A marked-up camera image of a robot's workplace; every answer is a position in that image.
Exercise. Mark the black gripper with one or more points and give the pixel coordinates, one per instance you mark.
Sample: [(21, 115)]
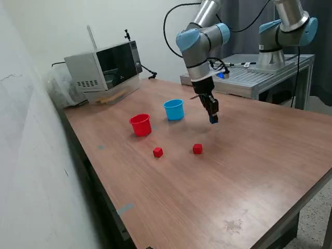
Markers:
[(203, 86)]

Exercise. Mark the blue cube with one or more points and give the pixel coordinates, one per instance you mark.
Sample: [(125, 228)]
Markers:
[(214, 120)]

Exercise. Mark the red cube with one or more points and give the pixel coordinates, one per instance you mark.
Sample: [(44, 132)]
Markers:
[(157, 152), (197, 149)]

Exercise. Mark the silver blue-capped robot arm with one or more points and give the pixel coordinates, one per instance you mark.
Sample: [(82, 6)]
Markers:
[(205, 36)]

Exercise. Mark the black tape strip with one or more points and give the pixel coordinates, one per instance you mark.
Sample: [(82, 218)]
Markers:
[(194, 97)]

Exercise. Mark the blue plastic cup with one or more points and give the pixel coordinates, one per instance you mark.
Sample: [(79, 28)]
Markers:
[(175, 112)]

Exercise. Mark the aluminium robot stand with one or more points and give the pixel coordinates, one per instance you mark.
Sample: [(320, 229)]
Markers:
[(249, 77)]

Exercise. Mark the dark grey curtain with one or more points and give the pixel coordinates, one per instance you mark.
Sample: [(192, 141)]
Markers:
[(246, 46)]

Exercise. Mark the red plastic cup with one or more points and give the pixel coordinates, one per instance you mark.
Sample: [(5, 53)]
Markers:
[(141, 128)]

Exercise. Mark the light wooden pieces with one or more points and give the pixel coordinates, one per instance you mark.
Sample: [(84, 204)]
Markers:
[(109, 98)]

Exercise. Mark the silver microwave oven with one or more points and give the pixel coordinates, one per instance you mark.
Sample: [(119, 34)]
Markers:
[(83, 70)]

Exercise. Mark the grey tape piece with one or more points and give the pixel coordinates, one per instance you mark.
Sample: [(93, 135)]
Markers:
[(125, 208)]

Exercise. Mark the white thin rod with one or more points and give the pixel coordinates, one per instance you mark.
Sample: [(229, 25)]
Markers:
[(92, 37)]

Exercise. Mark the crumpled clear plastic bag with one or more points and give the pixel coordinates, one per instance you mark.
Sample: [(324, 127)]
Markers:
[(59, 90)]

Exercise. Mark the wrist camera on white bracket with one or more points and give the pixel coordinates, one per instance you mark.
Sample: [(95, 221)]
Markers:
[(221, 75)]

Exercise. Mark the aluminium base plate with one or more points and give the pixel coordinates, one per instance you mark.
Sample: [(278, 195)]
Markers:
[(289, 64)]

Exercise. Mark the small black camera mount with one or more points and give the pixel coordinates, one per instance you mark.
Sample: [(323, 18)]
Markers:
[(127, 36)]

